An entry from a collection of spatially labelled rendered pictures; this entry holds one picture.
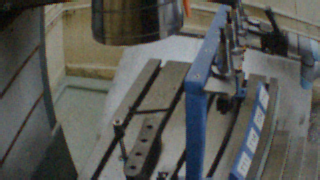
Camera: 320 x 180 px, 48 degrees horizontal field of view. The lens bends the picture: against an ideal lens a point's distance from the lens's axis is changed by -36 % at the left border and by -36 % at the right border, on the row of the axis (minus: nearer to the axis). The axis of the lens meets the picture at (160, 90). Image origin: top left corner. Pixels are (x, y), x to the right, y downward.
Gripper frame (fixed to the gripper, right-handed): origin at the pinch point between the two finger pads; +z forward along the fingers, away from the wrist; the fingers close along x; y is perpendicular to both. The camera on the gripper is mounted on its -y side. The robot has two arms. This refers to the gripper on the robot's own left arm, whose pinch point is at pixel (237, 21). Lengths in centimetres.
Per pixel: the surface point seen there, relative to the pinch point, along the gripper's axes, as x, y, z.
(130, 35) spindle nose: -62, -23, 7
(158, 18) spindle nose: -59, -25, 4
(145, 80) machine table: 7.1, 30.2, 31.8
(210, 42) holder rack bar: -23.2, -2.7, 4.1
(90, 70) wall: 47, 55, 73
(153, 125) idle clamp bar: -21.6, 23.9, 19.4
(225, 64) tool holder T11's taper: -34.9, -4.4, -1.7
